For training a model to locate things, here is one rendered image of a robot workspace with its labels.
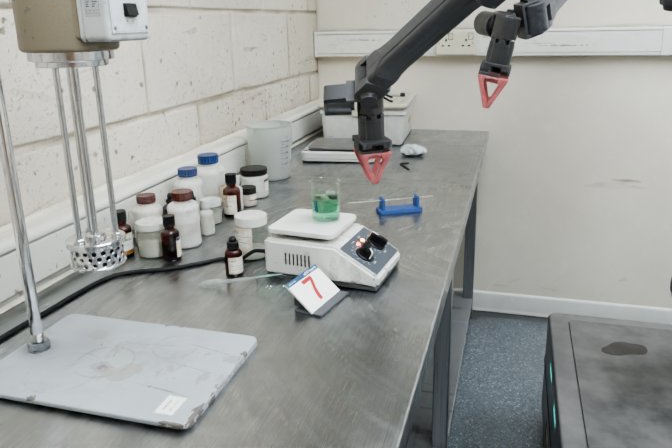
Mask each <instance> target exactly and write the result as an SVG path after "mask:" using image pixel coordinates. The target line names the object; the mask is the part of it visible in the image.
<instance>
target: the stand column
mask: <svg viewBox="0 0 672 448"><path fill-rule="evenodd" d="M0 156H1V162H2V168H3V174H4V180H5V186H6V192H7V198H8V203H9V209H10V215H11V221H12V227H13V233H14V239H15V245H16V251H17V257H18V262H19V268H20V274H21V280H22V286H23V292H24V298H25V304H26V310H27V315H28V321H29V327H30V333H31V340H30V341H28V342H27V347H28V352H29V353H32V354H37V353H42V352H45V351H47V350H48V349H50V347H51V343H50V339H49V338H48V337H47V336H44V334H43V327H42V321H41V315H40V309H39V303H38V296H37V290H36V284H35V278H34V272H33V266H32V260H31V254H30V248H29V241H28V235H27V229H26V223H25V217H24V211H23V205H22V199H21V192H20V186H19V180H18V174H17V168H16V162H15V156H14V150H13V143H12V137H11V131H10V125H9V119H8V113H7V107H6V101H5V94H4V88H3V82H2V76H1V70H0Z"/></svg>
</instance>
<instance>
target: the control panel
mask: <svg viewBox="0 0 672 448"><path fill-rule="evenodd" d="M370 233H371V231H369V230H368V229H366V228H365V227H363V228H362V229H361V230H360V231H359V232H358V233H356V234H355V235H354V236H353V237H352V238H351V239H350V240H349V241H348V242H346V243H345V244H344V245H343V246H342V247H341V248H340V250H342V251H343V252H344V253H346V254H347V255H349V256H350V257H352V258H353V259H354V260H356V261H357V262H359V263H360V264H362V265H363V266H364V267H366V268H367V269H369V270H370V271H372V272H373V273H375V274H376V275H378V273H379V272H380V271H381V270H382V269H383V267H384V266H385V265H386V264H387V263H388V262H389V260H390V259H391V258H392V257H393V256H394V255H395V253H396V252H397V249H396V248H394V247H393V246H391V245H390V244H388V243H387V244H386V246H385V247H384V249H383V250H377V249H375V248H373V247H372V246H371V248H372V250H373V252H374V254H373V256H374V259H373V261H371V262H368V261H365V260H363V259H361V258H360V257H359V256H358V255H357V254H356V249H357V248H361V247H362V245H363V243H364V242H363V241H361V238H363V239H364V240H365V241H367V239H368V237H369V235H370ZM357 242H359V243H360V244H361V245H360V246H359V245H357Z"/></svg>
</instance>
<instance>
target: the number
mask: <svg viewBox="0 0 672 448"><path fill-rule="evenodd" d="M290 288H291V290H292V291H293V292H294V293H295V294H296V295H297V296H298V297H299V298H300V299H301V300H302V301H303V302H304V303H305V304H306V305H307V307H308V308H309V309H310V310H311V309H312V308H313V307H314V306H316V305H317V304H318V303H319V302H320V301H322V300H323V299H324V298H325V297H327V296H328V295H329V294H330V293H331V292H333V291H334V290H335V289H336V287H335V286H334V285H333V284H332V283H331V282H330V281H329V280H328V278H327V277H326V276H325V275H324V274H323V273H322V272H321V271H320V270H319V269H318V268H317V269H315V270H314V271H313V272H311V273H310V274H308V275H307V276H306V277H304V278H303V279H301V280H300V281H299V282H297V283H296V284H295V285H293V286H292V287H290Z"/></svg>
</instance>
